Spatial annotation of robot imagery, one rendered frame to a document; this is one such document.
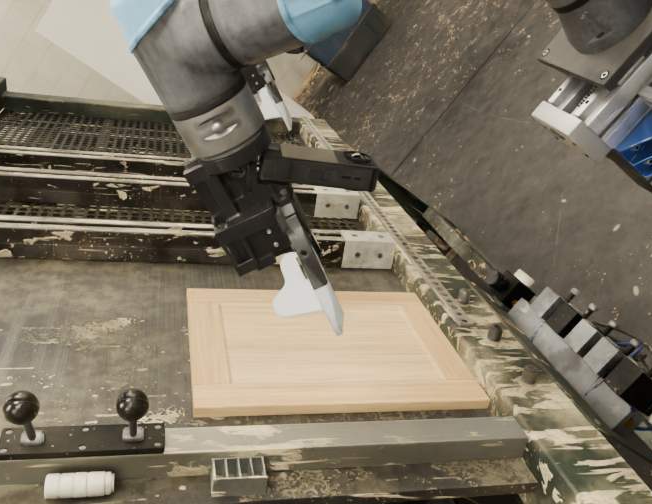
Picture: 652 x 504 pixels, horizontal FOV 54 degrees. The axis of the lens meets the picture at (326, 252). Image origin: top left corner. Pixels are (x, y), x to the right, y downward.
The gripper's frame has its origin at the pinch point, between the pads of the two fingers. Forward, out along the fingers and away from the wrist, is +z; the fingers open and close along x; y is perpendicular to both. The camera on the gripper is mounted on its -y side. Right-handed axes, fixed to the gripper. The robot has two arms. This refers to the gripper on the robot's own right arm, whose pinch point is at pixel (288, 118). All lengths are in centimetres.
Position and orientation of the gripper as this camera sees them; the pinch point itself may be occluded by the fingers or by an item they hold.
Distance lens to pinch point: 132.0
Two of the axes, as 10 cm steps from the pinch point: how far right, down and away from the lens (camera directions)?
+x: 1.9, 4.6, -8.7
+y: -9.0, 4.4, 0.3
